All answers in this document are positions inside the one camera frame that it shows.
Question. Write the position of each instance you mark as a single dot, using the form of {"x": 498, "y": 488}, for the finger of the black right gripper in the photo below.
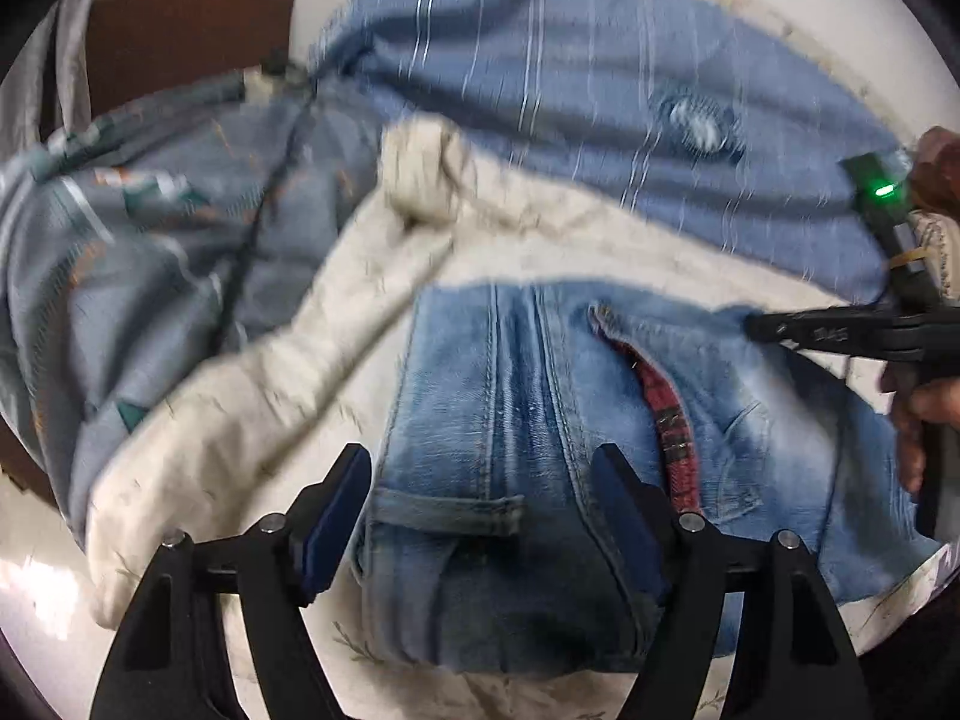
{"x": 835, "y": 330}

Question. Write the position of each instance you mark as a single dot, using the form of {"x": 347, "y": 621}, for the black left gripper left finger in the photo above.
{"x": 169, "y": 657}

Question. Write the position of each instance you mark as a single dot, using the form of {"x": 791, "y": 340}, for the blue denim jeans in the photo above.
{"x": 499, "y": 539}

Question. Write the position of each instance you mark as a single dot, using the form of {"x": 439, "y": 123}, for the right hand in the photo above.
{"x": 933, "y": 185}

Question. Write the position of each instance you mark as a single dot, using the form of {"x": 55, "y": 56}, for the cream leaf-print bedsheet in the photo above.
{"x": 244, "y": 428}

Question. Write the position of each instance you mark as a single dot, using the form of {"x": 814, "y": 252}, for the grey-blue patterned pillow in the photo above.
{"x": 177, "y": 228}

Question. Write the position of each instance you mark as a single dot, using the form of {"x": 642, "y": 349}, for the grey cloth on headboard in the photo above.
{"x": 47, "y": 86}

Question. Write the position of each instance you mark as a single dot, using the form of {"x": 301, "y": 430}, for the dark brown wooden headboard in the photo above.
{"x": 138, "y": 47}

